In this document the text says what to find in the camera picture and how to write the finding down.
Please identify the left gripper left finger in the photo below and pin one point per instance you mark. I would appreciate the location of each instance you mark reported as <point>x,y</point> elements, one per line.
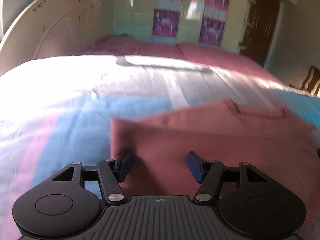
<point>108,173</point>

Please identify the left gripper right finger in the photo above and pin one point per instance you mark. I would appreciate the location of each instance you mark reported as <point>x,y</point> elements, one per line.
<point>211,174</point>

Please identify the pink knit garment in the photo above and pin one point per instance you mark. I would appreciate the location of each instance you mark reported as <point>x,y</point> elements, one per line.
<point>276,141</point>

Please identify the patterned blue pink bedsheet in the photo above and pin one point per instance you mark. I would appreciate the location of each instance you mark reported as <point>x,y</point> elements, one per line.
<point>58,110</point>

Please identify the wooden chair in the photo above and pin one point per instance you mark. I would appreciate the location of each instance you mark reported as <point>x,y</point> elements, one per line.
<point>311,83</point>

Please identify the lower right purple poster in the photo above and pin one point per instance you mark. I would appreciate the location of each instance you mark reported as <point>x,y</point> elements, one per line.
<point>211,31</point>

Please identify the cream rounded headboard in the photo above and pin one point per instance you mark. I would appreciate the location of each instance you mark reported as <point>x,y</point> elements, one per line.
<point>50,28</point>

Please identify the lower left purple poster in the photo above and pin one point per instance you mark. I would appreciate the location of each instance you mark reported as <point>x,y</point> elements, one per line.
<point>165,23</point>

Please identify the brown wooden door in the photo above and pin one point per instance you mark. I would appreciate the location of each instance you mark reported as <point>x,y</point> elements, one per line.
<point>258,36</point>

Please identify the cream glossy wardrobe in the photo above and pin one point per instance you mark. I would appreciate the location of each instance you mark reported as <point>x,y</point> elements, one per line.
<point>135,18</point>

